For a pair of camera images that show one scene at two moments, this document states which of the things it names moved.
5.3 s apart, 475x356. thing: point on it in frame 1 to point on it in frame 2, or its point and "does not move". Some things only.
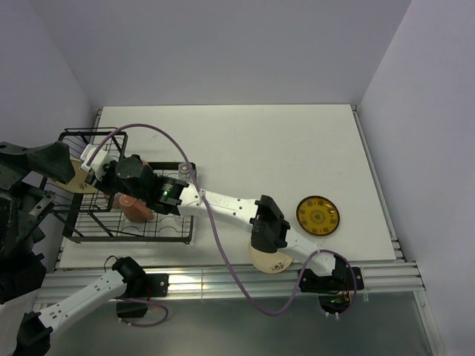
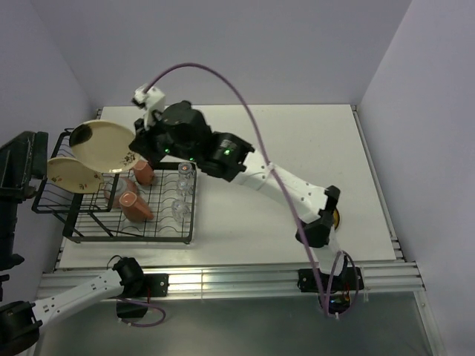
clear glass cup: (184, 170) does not move
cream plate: (270, 262) to (104, 146)
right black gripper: (102, 185) to (142, 142)
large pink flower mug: (134, 210) does not move
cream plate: (78, 184) does not move
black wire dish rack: (85, 219) does not move
